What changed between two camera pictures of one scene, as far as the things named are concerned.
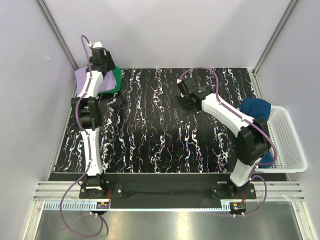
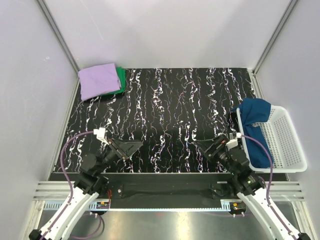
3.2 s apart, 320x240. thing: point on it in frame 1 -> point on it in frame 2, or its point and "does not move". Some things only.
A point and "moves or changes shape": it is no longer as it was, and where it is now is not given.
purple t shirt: [108, 83] moves or changes shape
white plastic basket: [291, 156] does not move
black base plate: [167, 191] does not move
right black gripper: [183, 98] -> [219, 143]
